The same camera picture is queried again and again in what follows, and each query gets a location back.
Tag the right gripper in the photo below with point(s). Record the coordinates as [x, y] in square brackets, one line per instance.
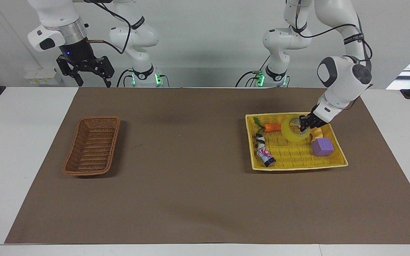
[76, 51]

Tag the orange toy carrot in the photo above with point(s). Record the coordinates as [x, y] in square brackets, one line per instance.
[272, 128]

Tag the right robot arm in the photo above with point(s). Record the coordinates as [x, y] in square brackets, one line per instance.
[135, 33]

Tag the brown wicker basket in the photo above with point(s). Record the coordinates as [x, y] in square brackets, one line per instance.
[92, 147]

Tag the yellow clear tape roll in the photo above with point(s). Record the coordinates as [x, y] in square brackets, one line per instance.
[290, 136]

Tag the yellow orange toy block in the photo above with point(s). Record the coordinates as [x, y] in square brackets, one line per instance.
[317, 134]

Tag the zebra striped toy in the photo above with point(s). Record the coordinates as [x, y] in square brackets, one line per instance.
[260, 141]

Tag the yellow woven basket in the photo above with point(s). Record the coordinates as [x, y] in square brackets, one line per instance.
[294, 154]

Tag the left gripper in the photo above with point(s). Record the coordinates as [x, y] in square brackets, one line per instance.
[317, 121]

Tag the purple foam cube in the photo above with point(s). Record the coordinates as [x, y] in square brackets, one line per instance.
[322, 147]

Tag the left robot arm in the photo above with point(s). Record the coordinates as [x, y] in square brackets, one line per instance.
[343, 73]

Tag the printed drink can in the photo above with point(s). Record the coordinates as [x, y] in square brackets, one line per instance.
[266, 157]

